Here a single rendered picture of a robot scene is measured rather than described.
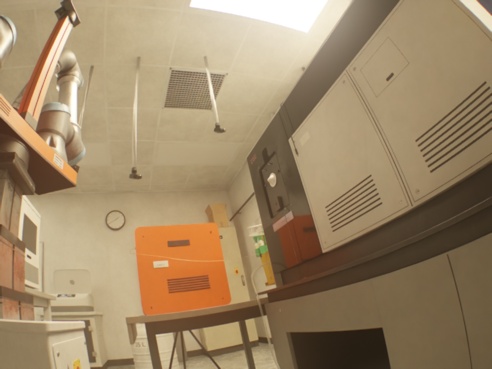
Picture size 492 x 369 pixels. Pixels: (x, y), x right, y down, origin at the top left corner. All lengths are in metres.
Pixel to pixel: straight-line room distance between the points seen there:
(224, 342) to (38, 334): 3.80
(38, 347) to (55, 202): 4.55
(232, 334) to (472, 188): 3.87
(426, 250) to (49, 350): 0.72
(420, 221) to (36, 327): 0.81
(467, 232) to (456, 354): 0.26
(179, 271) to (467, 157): 1.19
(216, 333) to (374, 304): 3.52
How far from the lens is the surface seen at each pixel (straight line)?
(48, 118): 0.95
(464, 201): 0.68
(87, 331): 3.77
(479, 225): 0.59
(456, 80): 0.68
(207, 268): 1.36
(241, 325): 2.02
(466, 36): 0.70
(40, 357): 0.47
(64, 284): 4.40
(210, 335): 4.11
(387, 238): 0.81
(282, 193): 1.18
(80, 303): 3.83
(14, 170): 0.68
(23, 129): 0.74
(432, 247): 0.64
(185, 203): 4.83
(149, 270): 1.32
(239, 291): 4.26
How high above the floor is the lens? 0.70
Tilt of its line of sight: 24 degrees up
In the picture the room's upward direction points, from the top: 13 degrees counter-clockwise
